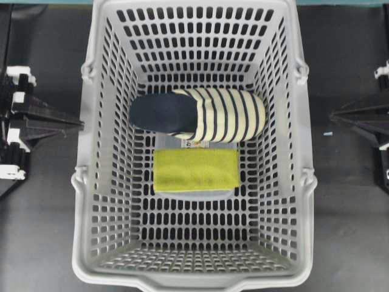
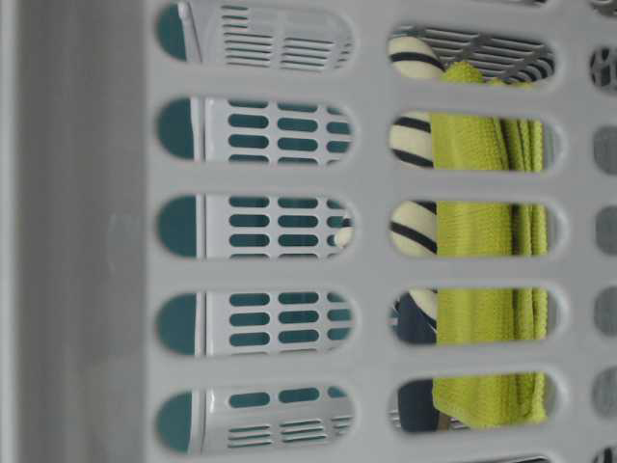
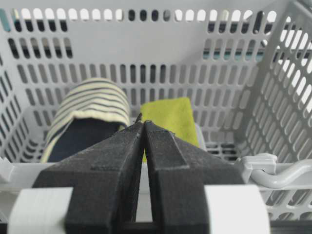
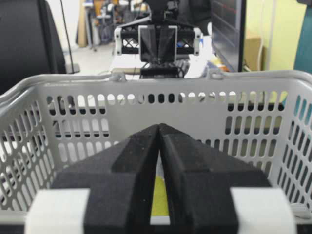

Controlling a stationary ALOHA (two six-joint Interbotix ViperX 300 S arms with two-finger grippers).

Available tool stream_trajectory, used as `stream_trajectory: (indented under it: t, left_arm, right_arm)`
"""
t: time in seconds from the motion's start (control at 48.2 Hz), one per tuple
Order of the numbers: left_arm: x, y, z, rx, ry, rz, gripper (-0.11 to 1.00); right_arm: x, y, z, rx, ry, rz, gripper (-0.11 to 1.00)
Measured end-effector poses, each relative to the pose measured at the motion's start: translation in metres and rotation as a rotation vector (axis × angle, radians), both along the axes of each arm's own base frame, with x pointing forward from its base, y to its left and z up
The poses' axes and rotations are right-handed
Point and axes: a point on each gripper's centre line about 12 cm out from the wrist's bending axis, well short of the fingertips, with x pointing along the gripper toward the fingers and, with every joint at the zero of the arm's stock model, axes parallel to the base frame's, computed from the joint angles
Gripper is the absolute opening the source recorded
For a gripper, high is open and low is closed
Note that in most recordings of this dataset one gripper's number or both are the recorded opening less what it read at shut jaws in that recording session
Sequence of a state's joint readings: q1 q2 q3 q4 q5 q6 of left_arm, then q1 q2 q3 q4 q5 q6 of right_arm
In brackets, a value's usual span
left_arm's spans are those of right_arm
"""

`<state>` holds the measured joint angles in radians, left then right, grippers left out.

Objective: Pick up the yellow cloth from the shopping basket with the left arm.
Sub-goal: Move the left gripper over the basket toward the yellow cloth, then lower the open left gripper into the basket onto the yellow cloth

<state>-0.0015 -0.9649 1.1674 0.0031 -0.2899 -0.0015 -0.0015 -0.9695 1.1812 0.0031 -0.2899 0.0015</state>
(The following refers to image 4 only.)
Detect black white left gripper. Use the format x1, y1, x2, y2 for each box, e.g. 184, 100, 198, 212
114, 17, 201, 78

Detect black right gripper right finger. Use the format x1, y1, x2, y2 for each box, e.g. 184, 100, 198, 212
159, 123, 271, 234

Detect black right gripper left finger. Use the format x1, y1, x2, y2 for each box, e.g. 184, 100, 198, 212
51, 124, 160, 234

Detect yellow cloth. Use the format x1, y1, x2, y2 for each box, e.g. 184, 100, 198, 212
151, 175, 169, 216

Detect grey plastic shopping basket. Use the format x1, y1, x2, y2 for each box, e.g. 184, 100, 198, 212
0, 71, 312, 234

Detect black monitor screen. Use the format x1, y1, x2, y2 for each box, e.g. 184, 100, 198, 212
211, 0, 247, 72

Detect cardboard box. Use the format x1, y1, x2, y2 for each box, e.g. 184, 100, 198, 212
244, 34, 261, 71

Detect black floor stand pole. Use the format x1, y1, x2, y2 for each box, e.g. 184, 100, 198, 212
60, 0, 79, 74

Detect black office chair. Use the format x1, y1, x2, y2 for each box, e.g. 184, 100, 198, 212
0, 0, 66, 94

